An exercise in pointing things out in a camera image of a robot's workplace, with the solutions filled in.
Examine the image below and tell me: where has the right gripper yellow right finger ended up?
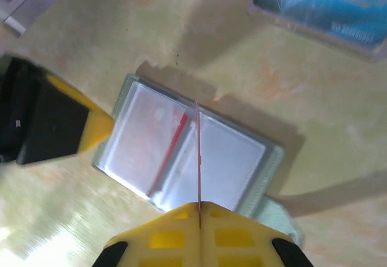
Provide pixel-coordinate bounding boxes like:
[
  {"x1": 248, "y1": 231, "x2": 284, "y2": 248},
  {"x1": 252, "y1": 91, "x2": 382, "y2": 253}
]
[{"x1": 200, "y1": 202, "x2": 315, "y2": 267}]

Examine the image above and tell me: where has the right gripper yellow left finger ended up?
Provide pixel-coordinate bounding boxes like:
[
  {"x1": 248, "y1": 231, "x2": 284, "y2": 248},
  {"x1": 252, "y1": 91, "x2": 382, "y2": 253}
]
[{"x1": 102, "y1": 202, "x2": 201, "y2": 267}]

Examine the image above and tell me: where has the grey-green card holder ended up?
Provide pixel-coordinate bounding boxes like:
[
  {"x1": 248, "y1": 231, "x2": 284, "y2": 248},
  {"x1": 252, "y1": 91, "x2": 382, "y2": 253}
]
[{"x1": 91, "y1": 72, "x2": 305, "y2": 248}]

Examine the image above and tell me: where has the blue VIP credit card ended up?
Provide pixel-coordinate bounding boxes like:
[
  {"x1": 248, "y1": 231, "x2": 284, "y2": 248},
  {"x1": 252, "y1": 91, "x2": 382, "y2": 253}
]
[{"x1": 253, "y1": 0, "x2": 387, "y2": 48}]

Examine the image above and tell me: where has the white zip case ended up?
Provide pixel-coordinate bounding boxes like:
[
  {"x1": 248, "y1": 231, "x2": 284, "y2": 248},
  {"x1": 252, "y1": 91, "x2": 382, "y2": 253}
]
[{"x1": 0, "y1": 0, "x2": 70, "y2": 36}]

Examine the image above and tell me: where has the clear acrylic tray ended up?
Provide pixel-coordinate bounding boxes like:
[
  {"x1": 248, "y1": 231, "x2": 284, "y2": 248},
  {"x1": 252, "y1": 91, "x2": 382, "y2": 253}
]
[{"x1": 246, "y1": 0, "x2": 387, "y2": 64}]

